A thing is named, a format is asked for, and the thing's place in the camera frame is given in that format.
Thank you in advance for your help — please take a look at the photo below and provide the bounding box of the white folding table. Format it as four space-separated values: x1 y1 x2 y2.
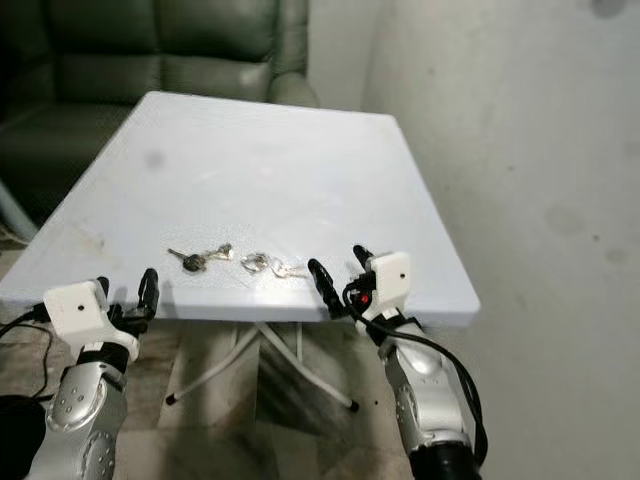
0 90 482 327

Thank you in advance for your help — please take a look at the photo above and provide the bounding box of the dark green leather sofa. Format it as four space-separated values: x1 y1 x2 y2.
0 0 321 227

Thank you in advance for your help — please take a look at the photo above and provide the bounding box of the grey metal pole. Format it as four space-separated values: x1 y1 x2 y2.
0 183 41 243

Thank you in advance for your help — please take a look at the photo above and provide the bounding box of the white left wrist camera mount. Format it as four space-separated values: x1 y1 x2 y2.
43 279 132 352

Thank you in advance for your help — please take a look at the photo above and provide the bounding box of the black-headed key bunch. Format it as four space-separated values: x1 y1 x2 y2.
167 243 234 273

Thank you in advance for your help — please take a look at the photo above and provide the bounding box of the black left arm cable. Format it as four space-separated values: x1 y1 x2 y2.
0 304 63 403

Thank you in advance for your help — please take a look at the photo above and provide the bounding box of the black round object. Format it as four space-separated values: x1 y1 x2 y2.
0 395 51 480

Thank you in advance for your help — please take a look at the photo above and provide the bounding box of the white metal table leg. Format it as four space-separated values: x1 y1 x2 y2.
260 324 361 412
165 324 263 406

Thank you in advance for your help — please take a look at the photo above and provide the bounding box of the silver key bunch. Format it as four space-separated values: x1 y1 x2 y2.
240 251 307 280

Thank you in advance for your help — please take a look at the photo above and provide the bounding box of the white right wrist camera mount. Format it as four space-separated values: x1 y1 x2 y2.
369 250 415 322

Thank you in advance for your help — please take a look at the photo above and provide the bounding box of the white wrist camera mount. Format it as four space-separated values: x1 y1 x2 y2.
369 250 415 322
43 279 132 352

